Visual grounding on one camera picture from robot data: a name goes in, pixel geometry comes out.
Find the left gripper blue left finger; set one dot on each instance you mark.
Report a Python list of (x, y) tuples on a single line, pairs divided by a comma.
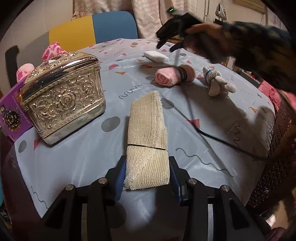
[(120, 178)]

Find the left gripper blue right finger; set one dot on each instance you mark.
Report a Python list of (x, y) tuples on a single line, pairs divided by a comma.
[(178, 181)]

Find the cream mesh cloth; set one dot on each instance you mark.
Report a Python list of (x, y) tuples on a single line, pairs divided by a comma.
[(147, 158)]

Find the pink towel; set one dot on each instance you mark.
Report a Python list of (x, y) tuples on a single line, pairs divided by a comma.
[(171, 76)]

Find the white socks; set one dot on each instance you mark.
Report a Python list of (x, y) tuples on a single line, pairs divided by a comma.
[(218, 85)]

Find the dark patterned sleeve forearm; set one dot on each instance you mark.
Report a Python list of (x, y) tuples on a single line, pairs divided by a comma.
[(265, 50)]

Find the right hand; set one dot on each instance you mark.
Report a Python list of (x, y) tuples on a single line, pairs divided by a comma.
[(208, 41)]

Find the patterned beige curtain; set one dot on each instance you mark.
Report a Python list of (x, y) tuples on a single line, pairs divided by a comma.
[(149, 15)]

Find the white foam sponge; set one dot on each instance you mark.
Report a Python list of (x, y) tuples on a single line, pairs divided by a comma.
[(156, 56)]

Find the patterned light blue tablecloth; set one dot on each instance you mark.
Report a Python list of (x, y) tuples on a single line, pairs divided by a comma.
[(211, 137)]

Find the ornate silver tissue box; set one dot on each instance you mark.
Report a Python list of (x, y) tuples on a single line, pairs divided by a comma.
[(63, 94)]

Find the multicolour upholstered chair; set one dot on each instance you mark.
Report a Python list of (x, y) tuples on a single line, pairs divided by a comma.
[(72, 36)]

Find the pink fabric couch cover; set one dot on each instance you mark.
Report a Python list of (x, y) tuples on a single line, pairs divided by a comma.
[(271, 93)]

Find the purple printed box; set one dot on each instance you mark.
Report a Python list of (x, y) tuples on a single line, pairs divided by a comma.
[(14, 121)]

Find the pink spotted plush toy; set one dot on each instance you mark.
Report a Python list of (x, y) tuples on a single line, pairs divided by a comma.
[(53, 50)]

